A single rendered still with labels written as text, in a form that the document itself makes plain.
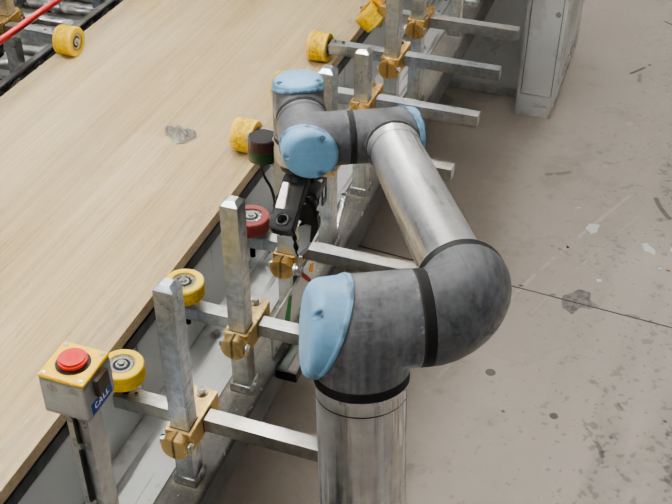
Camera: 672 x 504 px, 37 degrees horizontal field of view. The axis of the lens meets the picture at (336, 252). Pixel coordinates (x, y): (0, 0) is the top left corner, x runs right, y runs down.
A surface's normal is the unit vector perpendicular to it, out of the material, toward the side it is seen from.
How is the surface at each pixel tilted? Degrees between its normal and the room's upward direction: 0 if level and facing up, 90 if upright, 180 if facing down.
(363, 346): 74
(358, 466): 80
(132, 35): 0
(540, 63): 90
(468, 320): 62
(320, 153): 91
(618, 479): 0
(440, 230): 19
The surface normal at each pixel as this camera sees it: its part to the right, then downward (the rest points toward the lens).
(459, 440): 0.00, -0.79
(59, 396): -0.33, 0.57
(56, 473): 0.94, 0.21
